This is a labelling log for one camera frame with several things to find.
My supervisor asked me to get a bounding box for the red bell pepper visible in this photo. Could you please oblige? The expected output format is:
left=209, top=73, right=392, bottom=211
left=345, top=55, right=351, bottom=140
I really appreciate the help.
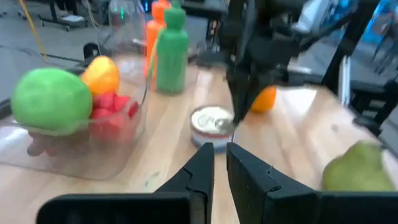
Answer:
left=90, top=91, right=140, bottom=141

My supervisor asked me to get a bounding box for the yellow orange mango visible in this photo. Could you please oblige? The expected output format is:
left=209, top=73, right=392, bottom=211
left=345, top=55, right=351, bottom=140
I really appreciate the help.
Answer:
left=81, top=55, right=121, bottom=96

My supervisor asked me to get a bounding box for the yellow hanging cable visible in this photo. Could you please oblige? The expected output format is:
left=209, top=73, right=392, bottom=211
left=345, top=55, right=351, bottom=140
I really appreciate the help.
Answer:
left=17, top=0, right=49, bottom=62

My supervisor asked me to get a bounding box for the narrow clear plastic bin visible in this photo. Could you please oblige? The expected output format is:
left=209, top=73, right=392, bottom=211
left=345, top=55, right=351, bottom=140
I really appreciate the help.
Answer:
left=0, top=52, right=150, bottom=181

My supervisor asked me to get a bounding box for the orange squeeze bottle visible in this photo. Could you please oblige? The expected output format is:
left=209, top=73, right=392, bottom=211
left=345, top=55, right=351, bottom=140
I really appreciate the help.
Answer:
left=143, top=0, right=172, bottom=91

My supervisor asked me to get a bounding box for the silver tin can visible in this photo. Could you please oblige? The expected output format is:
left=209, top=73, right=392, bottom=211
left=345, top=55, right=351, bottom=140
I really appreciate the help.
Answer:
left=189, top=105, right=236, bottom=154

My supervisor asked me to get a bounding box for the green apple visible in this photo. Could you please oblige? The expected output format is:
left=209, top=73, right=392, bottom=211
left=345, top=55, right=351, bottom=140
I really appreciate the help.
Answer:
left=10, top=67, right=93, bottom=136

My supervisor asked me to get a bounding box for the green pear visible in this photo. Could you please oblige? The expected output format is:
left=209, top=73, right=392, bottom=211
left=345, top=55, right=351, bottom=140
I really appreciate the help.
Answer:
left=322, top=140, right=396, bottom=192

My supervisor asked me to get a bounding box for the wide clear plastic bin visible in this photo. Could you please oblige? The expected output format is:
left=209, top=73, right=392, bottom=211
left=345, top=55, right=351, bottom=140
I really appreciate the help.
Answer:
left=98, top=30, right=203, bottom=96

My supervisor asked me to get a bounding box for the green squeeze bottle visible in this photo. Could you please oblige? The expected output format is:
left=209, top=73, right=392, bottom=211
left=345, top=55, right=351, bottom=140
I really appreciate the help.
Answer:
left=155, top=1, right=190, bottom=95

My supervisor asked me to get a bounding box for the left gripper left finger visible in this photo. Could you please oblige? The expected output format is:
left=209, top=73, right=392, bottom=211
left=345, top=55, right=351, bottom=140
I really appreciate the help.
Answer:
left=35, top=142, right=216, bottom=224

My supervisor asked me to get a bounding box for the black aluminium table frame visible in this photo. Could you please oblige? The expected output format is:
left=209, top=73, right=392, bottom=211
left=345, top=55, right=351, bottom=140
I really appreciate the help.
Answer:
left=322, top=0, right=398, bottom=138

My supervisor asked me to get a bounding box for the clear water bottle white cap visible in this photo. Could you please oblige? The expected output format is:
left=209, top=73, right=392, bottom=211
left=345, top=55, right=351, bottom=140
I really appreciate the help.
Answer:
left=107, top=0, right=147, bottom=63

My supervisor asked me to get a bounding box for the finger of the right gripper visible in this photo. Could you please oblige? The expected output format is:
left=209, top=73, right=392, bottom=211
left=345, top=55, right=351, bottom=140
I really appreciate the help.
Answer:
left=238, top=74, right=276, bottom=125
left=228, top=77, right=253, bottom=125

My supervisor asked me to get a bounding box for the orange fruit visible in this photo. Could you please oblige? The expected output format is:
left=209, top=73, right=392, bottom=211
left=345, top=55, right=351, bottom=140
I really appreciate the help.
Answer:
left=250, top=85, right=277, bottom=114

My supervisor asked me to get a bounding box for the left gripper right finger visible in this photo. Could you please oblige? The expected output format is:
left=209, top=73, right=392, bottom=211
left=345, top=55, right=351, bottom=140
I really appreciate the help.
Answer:
left=226, top=142, right=398, bottom=224

